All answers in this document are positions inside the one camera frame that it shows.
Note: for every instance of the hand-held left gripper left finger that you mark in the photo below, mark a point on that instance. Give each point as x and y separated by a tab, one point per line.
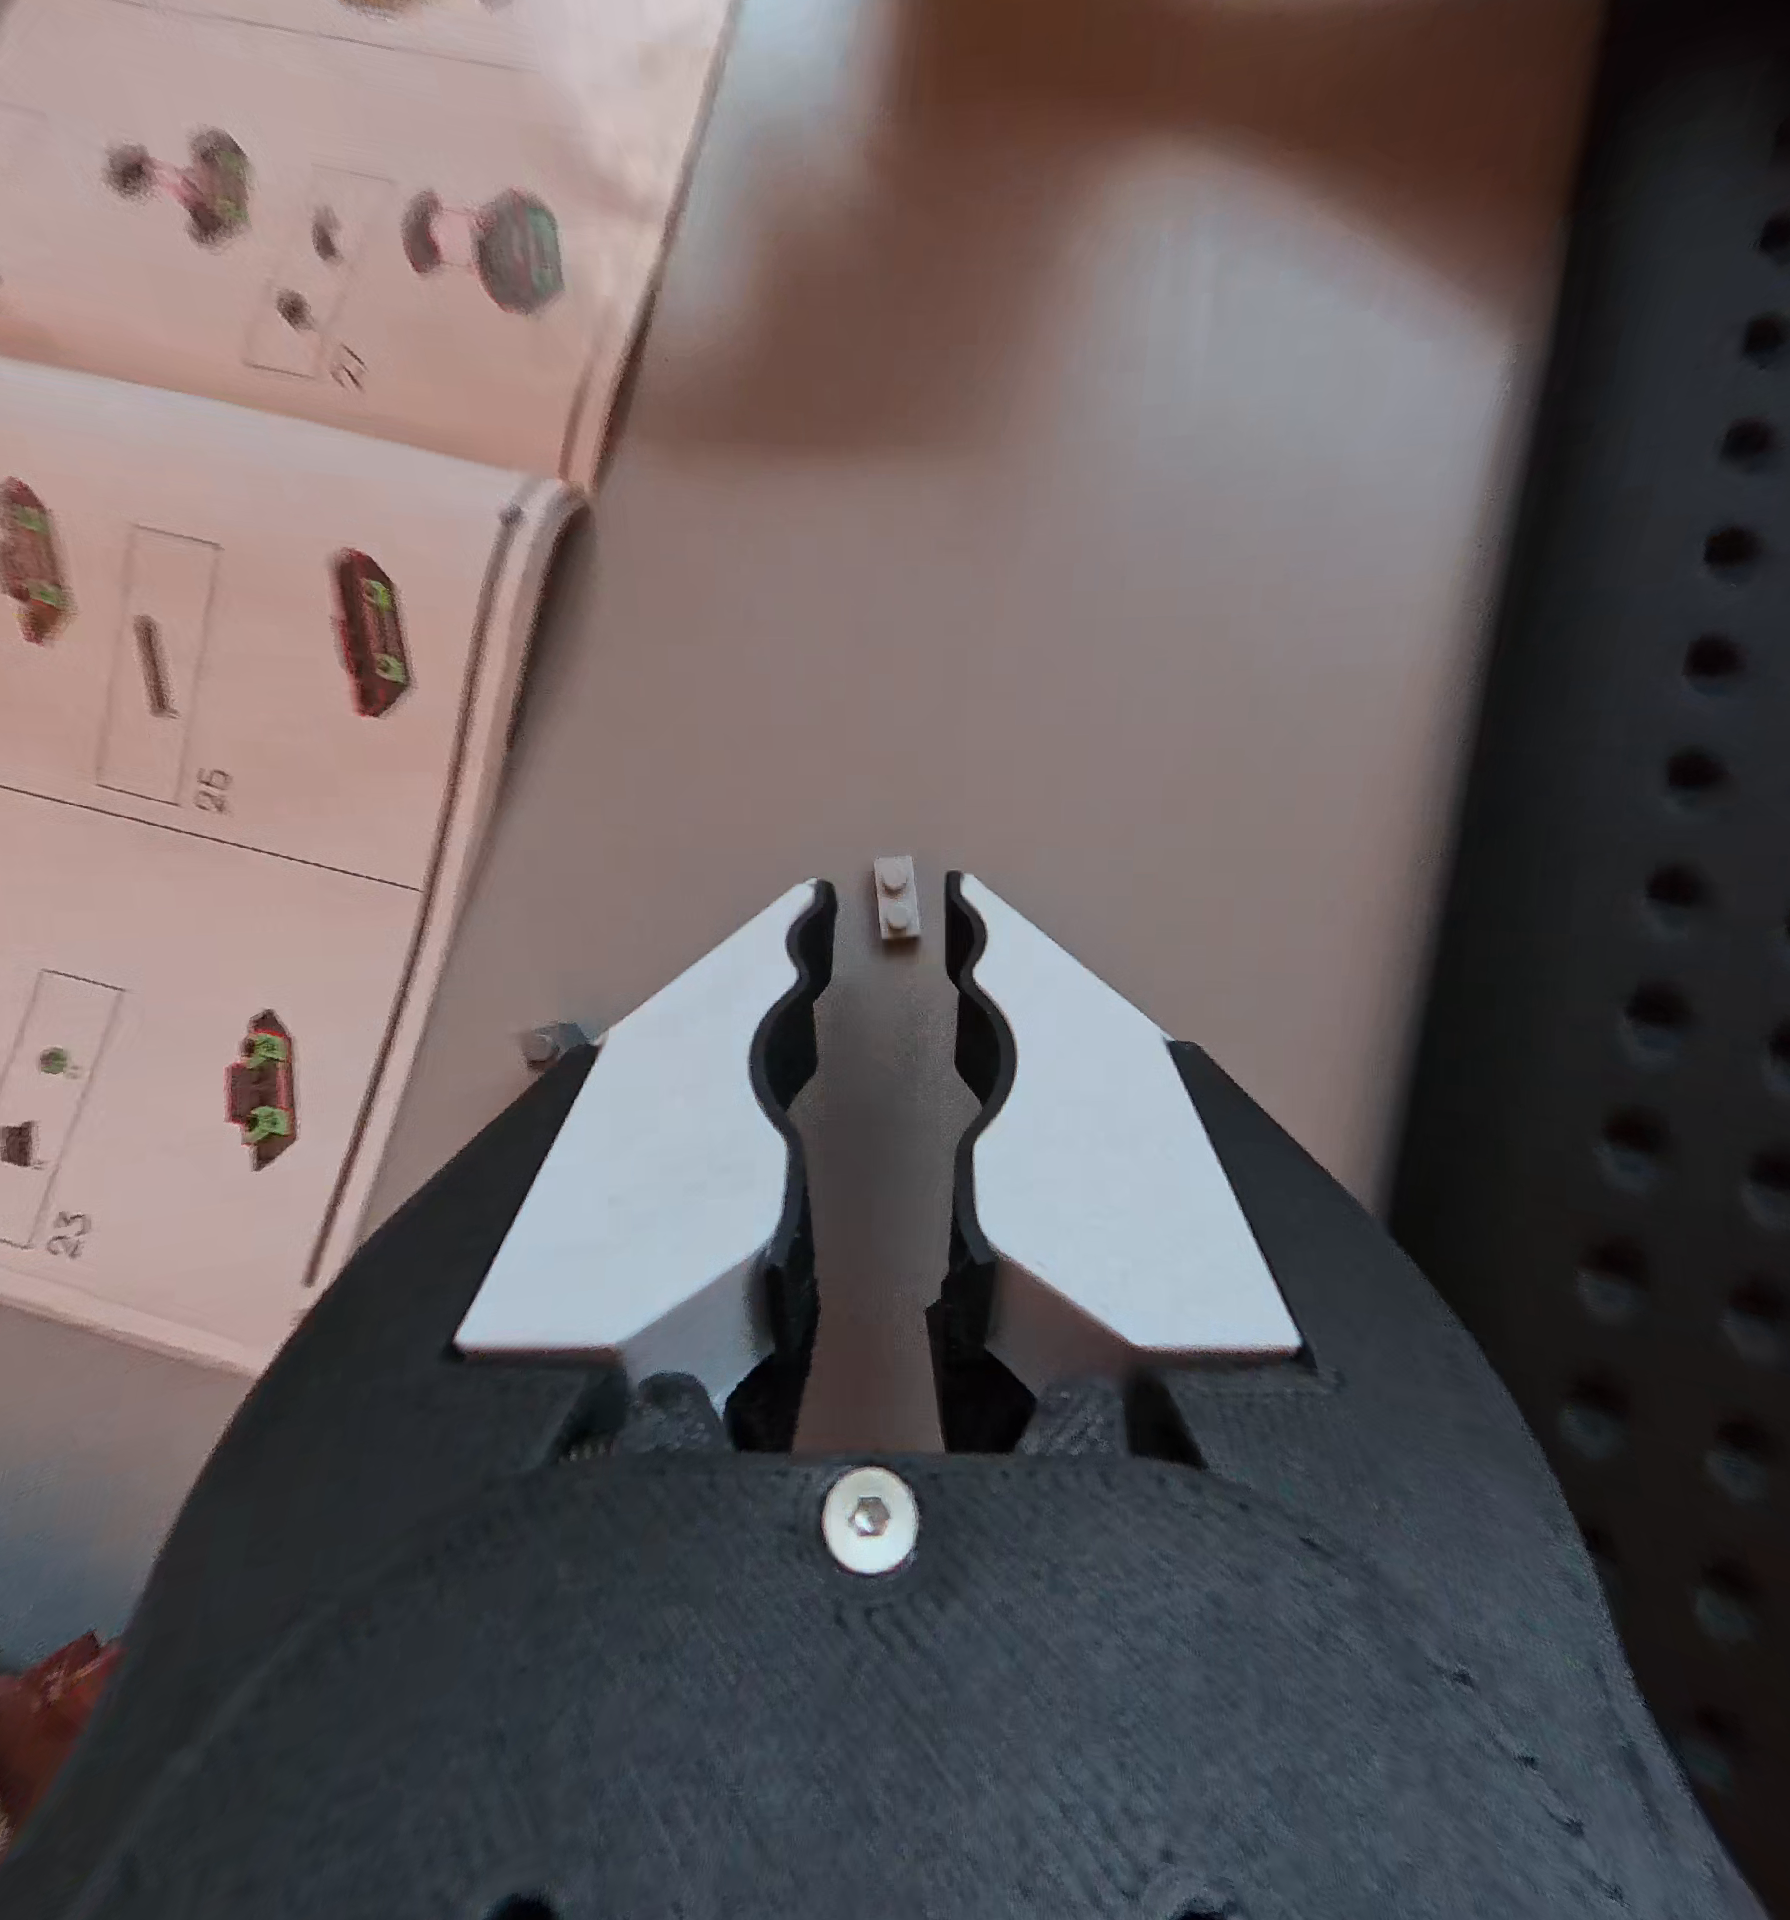
640	1201

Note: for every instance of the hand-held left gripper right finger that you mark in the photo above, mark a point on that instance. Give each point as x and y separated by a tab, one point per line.
1121	1185

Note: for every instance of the small grey brick plate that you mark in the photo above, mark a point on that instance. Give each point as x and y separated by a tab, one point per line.
899	899

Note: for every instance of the grey desk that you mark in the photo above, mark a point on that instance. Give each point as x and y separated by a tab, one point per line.
1061	601

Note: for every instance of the small grey brick piece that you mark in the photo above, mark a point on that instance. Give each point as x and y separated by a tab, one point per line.
552	1040

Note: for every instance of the instruction booklet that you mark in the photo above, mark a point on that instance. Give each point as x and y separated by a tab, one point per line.
236	675

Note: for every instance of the black perforated mat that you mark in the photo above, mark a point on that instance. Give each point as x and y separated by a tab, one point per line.
1583	451

